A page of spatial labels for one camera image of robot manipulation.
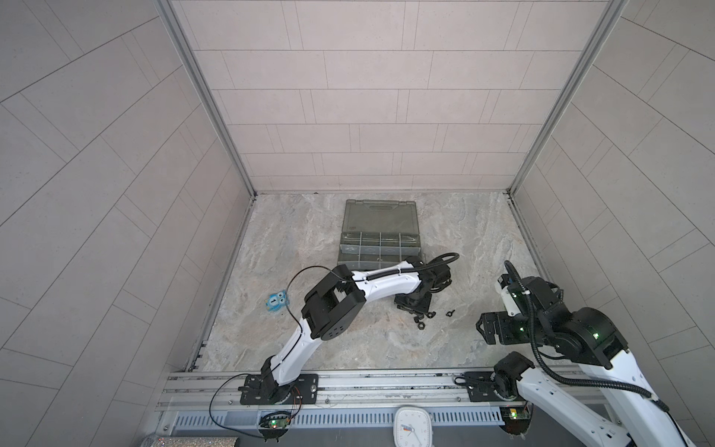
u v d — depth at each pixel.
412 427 0.63
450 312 0.84
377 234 0.98
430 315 0.83
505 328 0.57
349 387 0.72
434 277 0.64
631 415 0.39
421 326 0.82
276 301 0.85
